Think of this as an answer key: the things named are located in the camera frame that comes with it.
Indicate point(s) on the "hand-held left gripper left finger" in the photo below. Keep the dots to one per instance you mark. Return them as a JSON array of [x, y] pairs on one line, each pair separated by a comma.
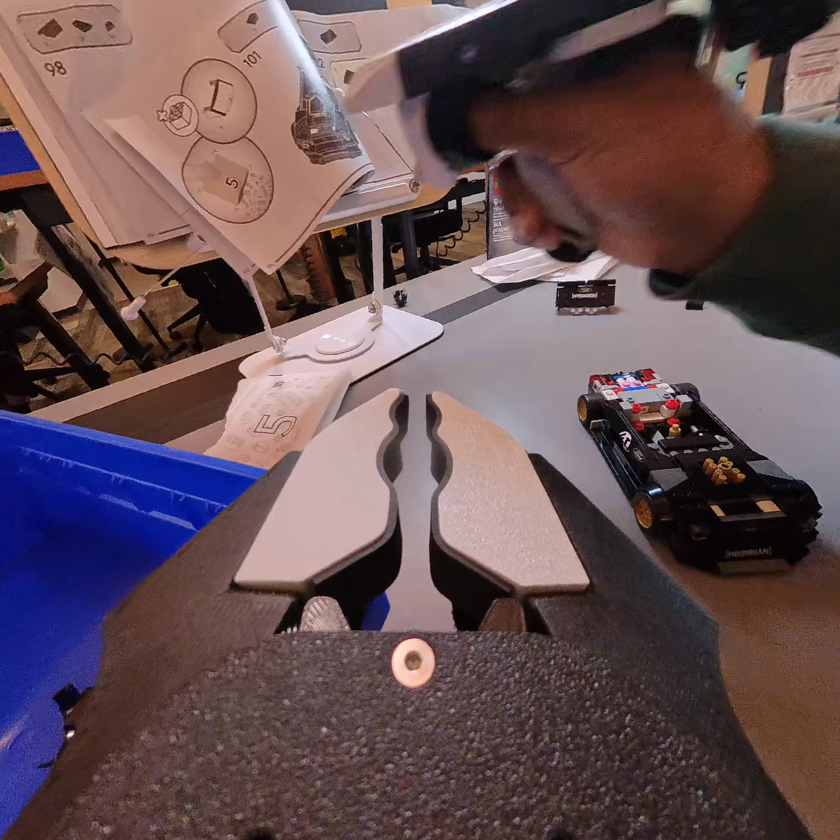
[[328, 505]]

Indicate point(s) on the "small black lego part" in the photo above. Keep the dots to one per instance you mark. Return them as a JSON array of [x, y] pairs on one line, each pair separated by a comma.
[[402, 299]]

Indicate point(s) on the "black printed lego plate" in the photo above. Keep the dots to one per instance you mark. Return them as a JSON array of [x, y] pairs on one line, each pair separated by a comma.
[[586, 295]]

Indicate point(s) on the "small blue bin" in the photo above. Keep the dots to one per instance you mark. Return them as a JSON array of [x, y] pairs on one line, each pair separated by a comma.
[[16, 151]]

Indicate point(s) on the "person's right forearm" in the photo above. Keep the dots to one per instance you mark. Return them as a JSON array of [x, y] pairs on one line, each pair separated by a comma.
[[788, 236]]

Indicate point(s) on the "blue plastic bin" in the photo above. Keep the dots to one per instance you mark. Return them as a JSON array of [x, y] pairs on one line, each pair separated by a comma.
[[79, 551]]

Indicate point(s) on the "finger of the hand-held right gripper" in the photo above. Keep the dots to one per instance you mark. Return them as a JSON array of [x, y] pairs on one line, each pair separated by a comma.
[[381, 89]]

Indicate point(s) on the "lego instruction booklet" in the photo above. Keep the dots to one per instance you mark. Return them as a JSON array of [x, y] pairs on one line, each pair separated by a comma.
[[158, 118]]

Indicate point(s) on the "person's right hand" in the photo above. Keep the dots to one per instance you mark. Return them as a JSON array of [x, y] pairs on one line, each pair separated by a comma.
[[630, 171]]

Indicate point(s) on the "crumpled white paper bags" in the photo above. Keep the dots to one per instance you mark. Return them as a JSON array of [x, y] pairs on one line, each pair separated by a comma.
[[538, 267]]

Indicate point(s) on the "cluttered background desk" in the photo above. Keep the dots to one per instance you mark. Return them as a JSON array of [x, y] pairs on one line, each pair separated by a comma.
[[53, 250]]

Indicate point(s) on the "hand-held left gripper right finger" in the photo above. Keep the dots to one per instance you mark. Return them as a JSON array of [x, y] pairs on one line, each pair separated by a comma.
[[505, 505]]

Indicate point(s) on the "white printed paper bag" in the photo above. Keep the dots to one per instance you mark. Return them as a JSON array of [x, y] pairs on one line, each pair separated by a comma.
[[282, 420]]

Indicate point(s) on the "black lego car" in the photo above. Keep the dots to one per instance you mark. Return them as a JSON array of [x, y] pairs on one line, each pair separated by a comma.
[[696, 473]]

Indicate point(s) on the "white booklet stand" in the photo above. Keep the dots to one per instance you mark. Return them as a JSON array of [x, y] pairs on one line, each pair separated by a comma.
[[341, 344]]

